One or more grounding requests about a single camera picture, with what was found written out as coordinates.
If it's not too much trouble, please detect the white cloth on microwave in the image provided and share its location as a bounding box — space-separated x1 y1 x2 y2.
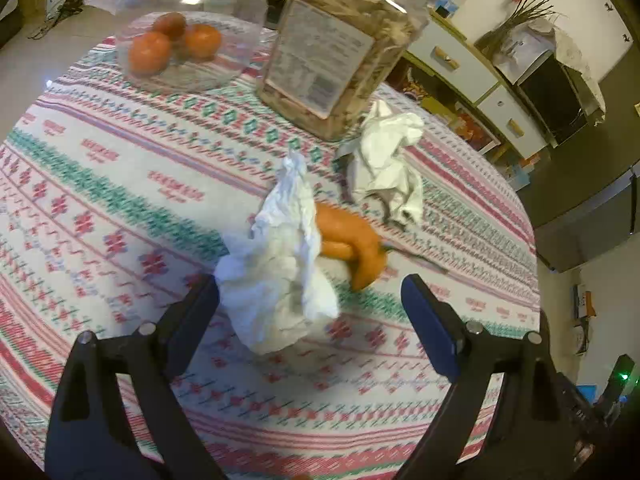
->
525 17 607 126

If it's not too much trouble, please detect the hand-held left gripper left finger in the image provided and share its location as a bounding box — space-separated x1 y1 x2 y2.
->
44 272 226 480

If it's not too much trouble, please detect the large crumpled grey-white paper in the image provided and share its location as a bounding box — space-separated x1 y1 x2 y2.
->
335 99 426 226

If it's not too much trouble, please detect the clear plastic snack jar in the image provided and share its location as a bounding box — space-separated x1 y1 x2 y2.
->
255 0 443 142

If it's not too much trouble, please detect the orange carrot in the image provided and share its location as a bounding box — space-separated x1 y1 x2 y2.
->
314 203 390 292
321 241 356 262

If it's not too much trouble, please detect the black microwave oven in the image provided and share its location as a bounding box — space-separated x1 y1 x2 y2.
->
515 52 591 147

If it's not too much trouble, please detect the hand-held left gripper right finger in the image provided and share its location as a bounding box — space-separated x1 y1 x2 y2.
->
395 274 601 480

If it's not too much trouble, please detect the white tissue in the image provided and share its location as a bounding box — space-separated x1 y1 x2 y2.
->
214 150 341 356

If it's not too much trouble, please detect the white drawer cabinet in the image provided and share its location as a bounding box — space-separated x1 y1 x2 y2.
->
400 10 551 161

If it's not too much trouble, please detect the orange fruit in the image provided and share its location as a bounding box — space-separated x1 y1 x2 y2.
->
128 31 172 76
184 23 222 61
152 11 188 41

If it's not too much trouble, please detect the grey refrigerator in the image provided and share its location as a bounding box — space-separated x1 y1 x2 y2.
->
517 155 640 273

